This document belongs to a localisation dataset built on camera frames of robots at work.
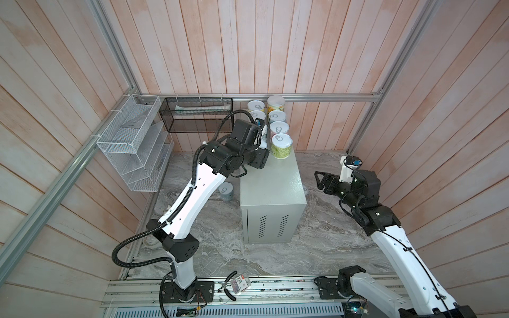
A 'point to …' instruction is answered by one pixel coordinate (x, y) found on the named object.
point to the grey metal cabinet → (272, 199)
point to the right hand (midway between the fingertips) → (322, 173)
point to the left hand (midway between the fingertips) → (257, 155)
